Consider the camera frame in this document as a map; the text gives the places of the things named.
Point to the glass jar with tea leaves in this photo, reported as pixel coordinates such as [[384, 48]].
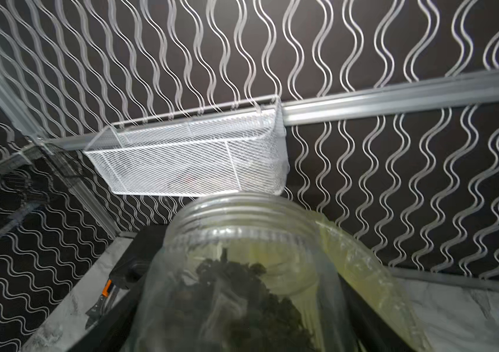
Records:
[[242, 272]]

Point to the white wire mesh basket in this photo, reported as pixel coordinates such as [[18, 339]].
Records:
[[237, 147]]

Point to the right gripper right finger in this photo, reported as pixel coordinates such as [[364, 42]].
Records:
[[372, 332]]

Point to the black plastic tool case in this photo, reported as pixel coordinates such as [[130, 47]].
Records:
[[135, 261]]

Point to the orange handled wrench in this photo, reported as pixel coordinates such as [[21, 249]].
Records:
[[102, 305]]

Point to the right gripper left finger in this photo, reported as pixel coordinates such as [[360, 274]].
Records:
[[111, 333]]

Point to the trash bin with yellow bag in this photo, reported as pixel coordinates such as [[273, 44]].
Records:
[[372, 281]]

